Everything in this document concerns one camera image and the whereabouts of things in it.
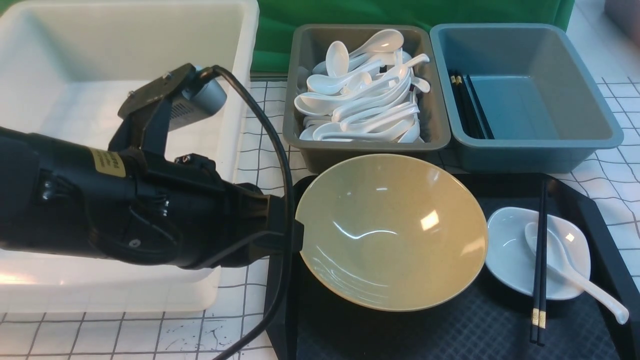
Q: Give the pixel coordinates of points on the large white plastic tub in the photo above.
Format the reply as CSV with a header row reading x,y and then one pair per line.
x,y
66,68

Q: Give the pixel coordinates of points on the black plastic serving tray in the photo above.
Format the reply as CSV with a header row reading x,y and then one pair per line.
x,y
487,321

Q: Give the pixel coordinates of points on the black chopstick gold band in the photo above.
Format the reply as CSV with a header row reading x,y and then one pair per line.
x,y
531,231

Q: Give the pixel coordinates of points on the blue plastic chopstick bin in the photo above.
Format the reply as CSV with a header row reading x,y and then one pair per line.
x,y
542,106

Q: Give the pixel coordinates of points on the white ceramic soup spoon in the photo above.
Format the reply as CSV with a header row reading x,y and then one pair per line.
x,y
575,275

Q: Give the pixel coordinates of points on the grey plastic spoon bin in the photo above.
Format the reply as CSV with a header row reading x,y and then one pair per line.
x,y
309,45

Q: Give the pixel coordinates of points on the black chopsticks bundle in bin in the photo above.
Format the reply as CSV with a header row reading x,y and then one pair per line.
x,y
470,111

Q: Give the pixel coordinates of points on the pile of white spoons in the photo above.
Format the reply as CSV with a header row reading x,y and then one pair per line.
x,y
369,94

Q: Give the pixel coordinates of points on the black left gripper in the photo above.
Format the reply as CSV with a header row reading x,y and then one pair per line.
x,y
142,209

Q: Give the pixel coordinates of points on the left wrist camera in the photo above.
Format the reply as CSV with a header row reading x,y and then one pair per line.
x,y
191,100

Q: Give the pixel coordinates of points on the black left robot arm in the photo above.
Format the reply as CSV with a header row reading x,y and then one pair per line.
x,y
43,195

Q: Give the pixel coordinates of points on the yellow noodle bowl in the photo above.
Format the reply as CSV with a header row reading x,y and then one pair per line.
x,y
392,233

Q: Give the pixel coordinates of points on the small white sauce dish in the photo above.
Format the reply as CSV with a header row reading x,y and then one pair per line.
x,y
510,259

